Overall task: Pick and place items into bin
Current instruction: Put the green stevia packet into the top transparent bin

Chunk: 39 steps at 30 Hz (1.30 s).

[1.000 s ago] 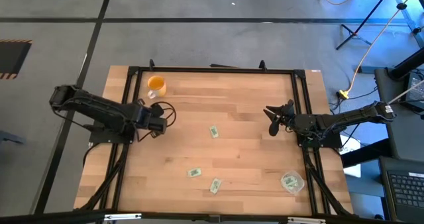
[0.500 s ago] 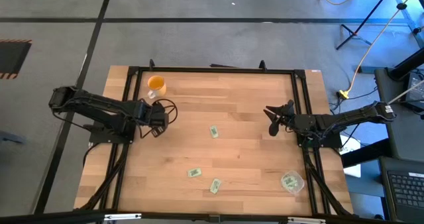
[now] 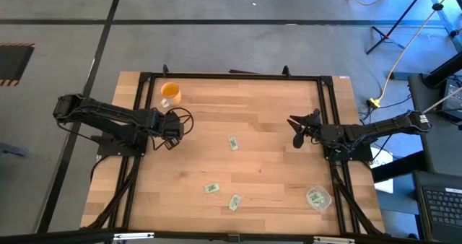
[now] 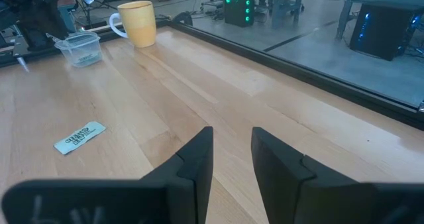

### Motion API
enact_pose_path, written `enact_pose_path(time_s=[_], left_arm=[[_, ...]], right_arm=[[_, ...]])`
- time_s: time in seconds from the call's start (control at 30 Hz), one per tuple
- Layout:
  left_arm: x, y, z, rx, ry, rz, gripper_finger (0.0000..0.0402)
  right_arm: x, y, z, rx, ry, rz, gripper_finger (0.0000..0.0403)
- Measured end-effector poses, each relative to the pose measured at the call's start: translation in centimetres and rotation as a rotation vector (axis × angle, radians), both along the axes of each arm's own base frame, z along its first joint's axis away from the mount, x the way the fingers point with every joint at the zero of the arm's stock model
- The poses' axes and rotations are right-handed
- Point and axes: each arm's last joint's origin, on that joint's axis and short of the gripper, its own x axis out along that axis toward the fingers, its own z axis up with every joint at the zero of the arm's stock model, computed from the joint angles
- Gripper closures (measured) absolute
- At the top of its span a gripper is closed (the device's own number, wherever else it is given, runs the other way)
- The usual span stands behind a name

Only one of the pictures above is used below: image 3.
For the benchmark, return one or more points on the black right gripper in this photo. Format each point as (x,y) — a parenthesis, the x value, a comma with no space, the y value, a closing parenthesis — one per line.
(328,134)

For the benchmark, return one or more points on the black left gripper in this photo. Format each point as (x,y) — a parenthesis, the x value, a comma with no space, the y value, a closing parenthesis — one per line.
(166,126)

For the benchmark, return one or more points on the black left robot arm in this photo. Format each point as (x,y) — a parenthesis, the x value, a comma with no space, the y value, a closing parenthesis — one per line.
(108,117)

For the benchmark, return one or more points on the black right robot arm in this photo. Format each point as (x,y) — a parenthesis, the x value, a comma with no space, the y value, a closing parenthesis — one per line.
(379,130)

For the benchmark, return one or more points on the yellow ceramic mug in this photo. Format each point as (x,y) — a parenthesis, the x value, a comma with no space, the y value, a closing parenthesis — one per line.
(170,92)

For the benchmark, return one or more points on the clear plastic container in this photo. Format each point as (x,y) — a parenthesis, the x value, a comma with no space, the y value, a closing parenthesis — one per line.
(326,201)

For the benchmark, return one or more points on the yellow power splitter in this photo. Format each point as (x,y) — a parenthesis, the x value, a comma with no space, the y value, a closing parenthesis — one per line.
(374,102)

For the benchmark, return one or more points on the white paper sheet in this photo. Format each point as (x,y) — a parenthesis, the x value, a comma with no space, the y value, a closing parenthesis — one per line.
(384,186)

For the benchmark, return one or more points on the black desk foot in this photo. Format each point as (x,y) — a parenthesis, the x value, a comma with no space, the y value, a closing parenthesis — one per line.
(397,168)

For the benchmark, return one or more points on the grey desk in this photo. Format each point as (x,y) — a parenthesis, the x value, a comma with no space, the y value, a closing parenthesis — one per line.
(440,146)

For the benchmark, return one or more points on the black floor stand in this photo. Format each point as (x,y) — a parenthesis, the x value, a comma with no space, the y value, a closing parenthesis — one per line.
(398,18)

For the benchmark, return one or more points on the black desk device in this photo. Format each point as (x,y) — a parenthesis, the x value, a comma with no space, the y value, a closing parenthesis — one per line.
(453,99)

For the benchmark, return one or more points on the black laptop keyboard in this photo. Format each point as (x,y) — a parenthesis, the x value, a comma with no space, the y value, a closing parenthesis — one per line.
(440,208)

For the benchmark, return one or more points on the grey floor object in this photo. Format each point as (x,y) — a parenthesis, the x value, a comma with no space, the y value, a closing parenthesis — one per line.
(12,149)

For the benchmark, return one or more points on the black orange-striped floor mat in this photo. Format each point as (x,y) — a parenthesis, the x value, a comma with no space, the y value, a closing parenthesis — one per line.
(14,63)

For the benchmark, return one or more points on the black frame clamp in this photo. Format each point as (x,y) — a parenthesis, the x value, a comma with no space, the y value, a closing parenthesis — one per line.
(165,70)
(286,70)

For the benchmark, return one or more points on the black aluminium table frame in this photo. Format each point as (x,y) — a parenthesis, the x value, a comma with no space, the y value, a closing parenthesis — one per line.
(234,76)

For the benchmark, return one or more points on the silver rail bracket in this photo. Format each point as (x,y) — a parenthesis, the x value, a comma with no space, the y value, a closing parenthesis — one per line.
(334,240)
(133,236)

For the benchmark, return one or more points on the black camera mount rail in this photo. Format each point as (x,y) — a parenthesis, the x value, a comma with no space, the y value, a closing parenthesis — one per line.
(54,236)

